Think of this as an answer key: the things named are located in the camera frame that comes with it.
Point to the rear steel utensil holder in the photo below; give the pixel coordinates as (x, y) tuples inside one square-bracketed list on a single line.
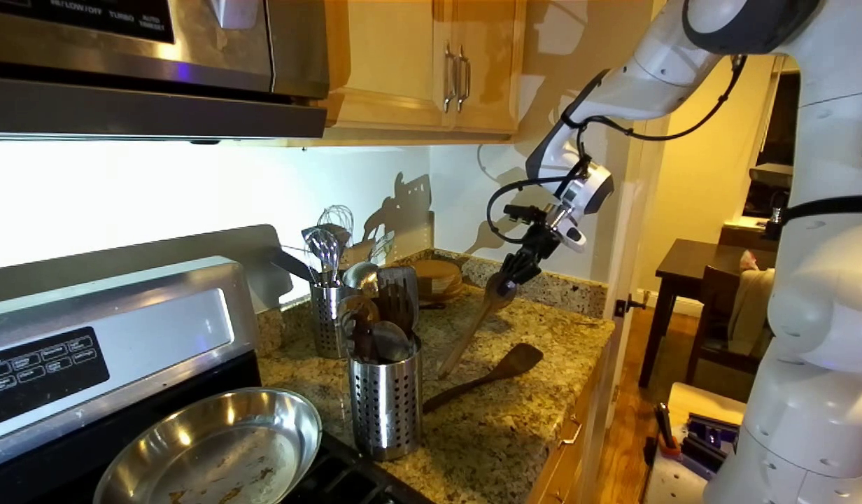
[(329, 321)]

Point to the perforated steel utensil holder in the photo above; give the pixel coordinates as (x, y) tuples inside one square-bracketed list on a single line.
[(383, 406)]

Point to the dark wooden side table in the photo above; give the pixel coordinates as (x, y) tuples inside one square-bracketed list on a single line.
[(708, 274)]

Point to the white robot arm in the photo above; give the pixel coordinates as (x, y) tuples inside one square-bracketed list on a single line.
[(800, 433)]

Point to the stainless steel stove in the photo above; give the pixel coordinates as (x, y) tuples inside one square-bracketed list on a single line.
[(102, 346)]

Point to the metal whisk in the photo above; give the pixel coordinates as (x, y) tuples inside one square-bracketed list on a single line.
[(329, 242)]

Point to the steel ladle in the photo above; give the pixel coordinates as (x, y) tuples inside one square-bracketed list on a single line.
[(358, 274)]

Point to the wooden base cabinet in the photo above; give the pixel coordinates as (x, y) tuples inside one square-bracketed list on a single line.
[(572, 466)]

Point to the black slotted turner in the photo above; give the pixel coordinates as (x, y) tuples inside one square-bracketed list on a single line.
[(397, 300)]

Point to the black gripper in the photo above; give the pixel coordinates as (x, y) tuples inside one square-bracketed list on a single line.
[(543, 232)]

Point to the stainless steel microwave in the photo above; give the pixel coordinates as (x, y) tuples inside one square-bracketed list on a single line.
[(164, 67)]

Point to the steel frying pan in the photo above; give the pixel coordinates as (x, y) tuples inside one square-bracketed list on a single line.
[(244, 447)]

